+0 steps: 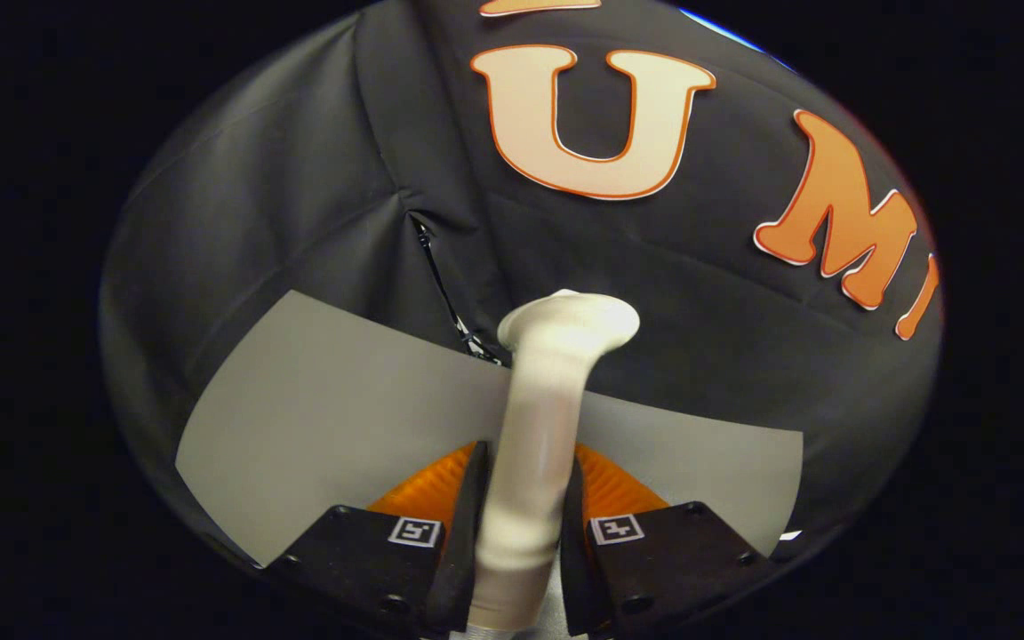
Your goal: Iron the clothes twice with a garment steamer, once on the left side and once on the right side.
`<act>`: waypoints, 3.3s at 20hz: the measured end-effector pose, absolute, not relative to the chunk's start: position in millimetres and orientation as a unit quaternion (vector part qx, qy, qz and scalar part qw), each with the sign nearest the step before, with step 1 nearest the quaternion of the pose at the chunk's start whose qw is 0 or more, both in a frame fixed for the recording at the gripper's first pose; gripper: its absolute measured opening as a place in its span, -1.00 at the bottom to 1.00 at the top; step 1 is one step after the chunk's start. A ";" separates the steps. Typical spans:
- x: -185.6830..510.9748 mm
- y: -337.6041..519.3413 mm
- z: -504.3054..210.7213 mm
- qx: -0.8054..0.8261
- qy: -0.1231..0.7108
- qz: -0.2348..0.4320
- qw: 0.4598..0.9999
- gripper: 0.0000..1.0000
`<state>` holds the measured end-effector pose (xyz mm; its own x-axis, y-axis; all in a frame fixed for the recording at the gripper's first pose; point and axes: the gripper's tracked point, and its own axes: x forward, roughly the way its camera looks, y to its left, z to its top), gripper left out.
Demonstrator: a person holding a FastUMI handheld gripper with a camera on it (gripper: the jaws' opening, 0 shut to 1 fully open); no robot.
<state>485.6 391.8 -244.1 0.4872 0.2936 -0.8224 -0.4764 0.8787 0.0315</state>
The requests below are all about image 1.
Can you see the black backdrop cloth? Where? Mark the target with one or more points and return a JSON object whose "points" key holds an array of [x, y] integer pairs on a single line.
{"points": [[299, 178]]}

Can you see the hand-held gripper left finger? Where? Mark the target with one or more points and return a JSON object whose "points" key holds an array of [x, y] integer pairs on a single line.
{"points": [[463, 533]]}

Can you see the grey drawer cabinet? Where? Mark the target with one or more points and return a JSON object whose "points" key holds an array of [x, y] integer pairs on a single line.
{"points": [[316, 418]]}

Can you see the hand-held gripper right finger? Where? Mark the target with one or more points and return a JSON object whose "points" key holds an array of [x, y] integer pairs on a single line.
{"points": [[574, 551]]}

